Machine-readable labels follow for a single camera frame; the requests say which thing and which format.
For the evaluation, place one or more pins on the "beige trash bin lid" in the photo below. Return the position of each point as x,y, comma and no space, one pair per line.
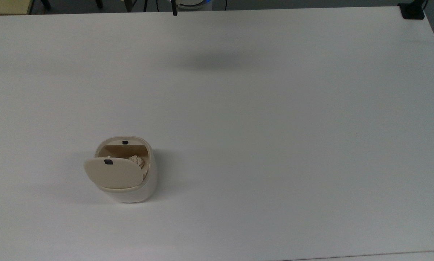
115,174

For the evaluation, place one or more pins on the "beige plastic trash bin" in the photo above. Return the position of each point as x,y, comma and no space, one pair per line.
144,188

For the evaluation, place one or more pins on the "crumpled white paper ball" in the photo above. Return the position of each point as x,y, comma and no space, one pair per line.
137,160

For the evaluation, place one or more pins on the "dark furniture leg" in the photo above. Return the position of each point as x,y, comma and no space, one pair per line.
45,3
130,5
99,3

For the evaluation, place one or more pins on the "pale yellow cabinet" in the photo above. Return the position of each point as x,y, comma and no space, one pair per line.
7,6

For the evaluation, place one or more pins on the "black table clamp mount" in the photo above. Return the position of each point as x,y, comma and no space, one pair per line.
412,11

